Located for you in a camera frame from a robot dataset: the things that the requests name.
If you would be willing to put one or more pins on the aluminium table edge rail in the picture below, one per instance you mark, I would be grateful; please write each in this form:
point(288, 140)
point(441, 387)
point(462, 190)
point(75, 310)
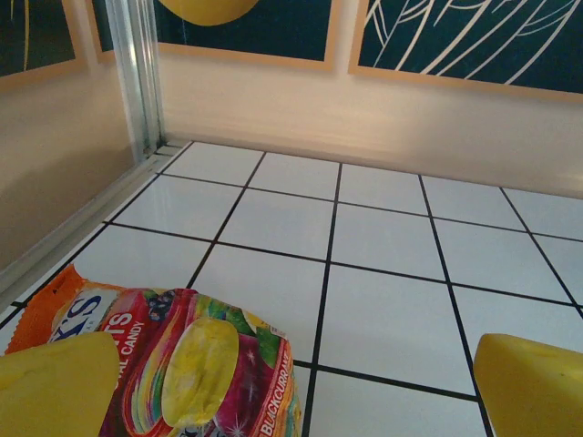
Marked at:
point(68, 236)

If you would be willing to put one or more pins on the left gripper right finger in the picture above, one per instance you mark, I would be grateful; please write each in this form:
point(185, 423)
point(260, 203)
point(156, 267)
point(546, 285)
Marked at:
point(533, 391)

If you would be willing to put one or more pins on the leaf outline wall panel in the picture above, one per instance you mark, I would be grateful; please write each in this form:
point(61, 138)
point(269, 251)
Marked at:
point(455, 36)

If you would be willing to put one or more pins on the gold ovals wall panel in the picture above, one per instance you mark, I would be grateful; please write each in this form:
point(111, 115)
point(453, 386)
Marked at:
point(273, 27)

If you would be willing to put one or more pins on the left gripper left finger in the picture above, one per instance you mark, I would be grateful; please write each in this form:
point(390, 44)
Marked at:
point(50, 391)

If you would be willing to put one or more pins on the aluminium corner post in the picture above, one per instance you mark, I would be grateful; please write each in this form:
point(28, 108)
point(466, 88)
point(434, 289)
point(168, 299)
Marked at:
point(136, 68)

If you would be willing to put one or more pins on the colourful fruit candy bag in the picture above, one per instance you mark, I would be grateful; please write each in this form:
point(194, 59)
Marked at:
point(205, 364)

